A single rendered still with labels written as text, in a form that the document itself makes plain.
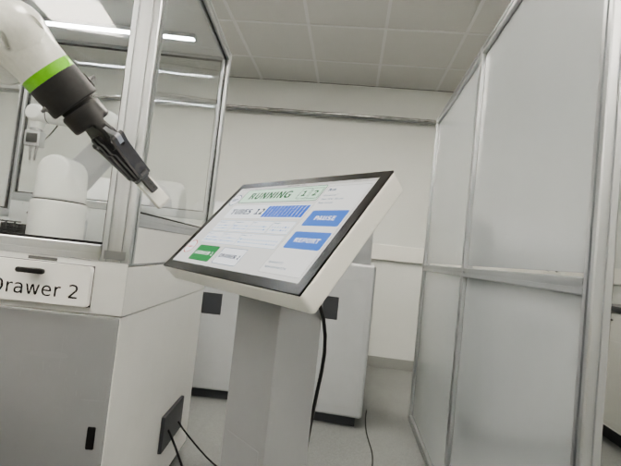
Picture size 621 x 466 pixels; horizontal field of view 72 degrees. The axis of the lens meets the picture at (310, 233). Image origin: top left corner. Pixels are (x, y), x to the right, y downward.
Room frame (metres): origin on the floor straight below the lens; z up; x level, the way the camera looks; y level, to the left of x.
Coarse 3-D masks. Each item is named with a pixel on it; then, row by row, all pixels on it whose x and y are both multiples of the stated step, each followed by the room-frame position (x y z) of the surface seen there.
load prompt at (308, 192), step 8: (248, 192) 1.10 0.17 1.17; (256, 192) 1.07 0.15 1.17; (264, 192) 1.04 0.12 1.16; (272, 192) 1.02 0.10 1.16; (280, 192) 0.99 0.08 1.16; (288, 192) 0.96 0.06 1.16; (296, 192) 0.94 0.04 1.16; (304, 192) 0.92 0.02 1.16; (312, 192) 0.90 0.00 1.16; (320, 192) 0.88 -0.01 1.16; (240, 200) 1.09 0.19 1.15; (248, 200) 1.06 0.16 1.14; (256, 200) 1.03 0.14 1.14; (264, 200) 1.01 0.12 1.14; (272, 200) 0.98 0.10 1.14; (280, 200) 0.96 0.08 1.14; (288, 200) 0.93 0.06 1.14; (296, 200) 0.91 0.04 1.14; (304, 200) 0.89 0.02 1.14; (312, 200) 0.87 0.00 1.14
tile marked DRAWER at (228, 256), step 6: (222, 252) 0.91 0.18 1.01; (228, 252) 0.90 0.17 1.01; (234, 252) 0.88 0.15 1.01; (240, 252) 0.87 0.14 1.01; (216, 258) 0.91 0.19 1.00; (222, 258) 0.89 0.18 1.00; (228, 258) 0.88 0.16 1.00; (234, 258) 0.86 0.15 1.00; (240, 258) 0.85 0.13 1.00; (228, 264) 0.85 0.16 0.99; (234, 264) 0.84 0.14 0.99
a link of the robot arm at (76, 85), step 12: (60, 72) 0.71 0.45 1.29; (72, 72) 0.73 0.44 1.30; (48, 84) 0.71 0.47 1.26; (60, 84) 0.71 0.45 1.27; (72, 84) 0.72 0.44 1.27; (84, 84) 0.74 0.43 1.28; (36, 96) 0.72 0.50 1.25; (48, 96) 0.72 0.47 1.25; (60, 96) 0.72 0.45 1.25; (72, 96) 0.73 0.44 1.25; (84, 96) 0.74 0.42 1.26; (48, 108) 0.74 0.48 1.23; (60, 108) 0.73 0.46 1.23; (72, 108) 0.75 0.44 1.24
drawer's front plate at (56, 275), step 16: (0, 272) 1.16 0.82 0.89; (16, 272) 1.16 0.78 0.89; (48, 272) 1.16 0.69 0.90; (64, 272) 1.16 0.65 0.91; (80, 272) 1.16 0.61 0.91; (16, 288) 1.16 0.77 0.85; (32, 288) 1.16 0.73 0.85; (48, 288) 1.16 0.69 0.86; (64, 288) 1.16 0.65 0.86; (80, 288) 1.16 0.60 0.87; (64, 304) 1.16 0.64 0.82; (80, 304) 1.16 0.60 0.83
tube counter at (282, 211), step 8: (264, 208) 0.97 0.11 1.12; (272, 208) 0.95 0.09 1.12; (280, 208) 0.92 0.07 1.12; (288, 208) 0.90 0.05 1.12; (296, 208) 0.88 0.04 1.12; (304, 208) 0.86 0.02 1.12; (256, 216) 0.96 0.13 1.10; (264, 216) 0.94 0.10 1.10; (272, 216) 0.92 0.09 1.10; (280, 216) 0.89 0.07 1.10; (288, 216) 0.87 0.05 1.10; (296, 216) 0.85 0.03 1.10
